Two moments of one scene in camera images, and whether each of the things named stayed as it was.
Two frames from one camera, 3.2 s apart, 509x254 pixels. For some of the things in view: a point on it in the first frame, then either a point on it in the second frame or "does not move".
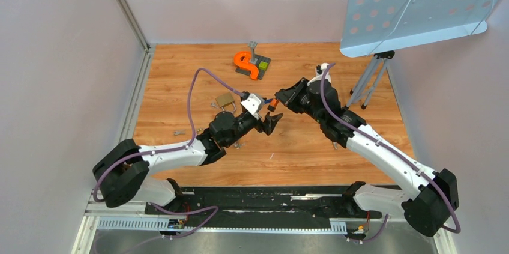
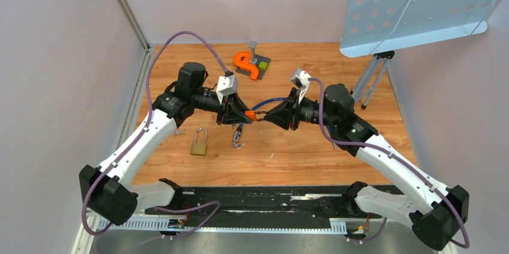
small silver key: (176, 133) does not move
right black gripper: (289, 96) -> (286, 114)
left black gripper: (271, 121) -> (231, 115)
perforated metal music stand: (389, 8) does not move
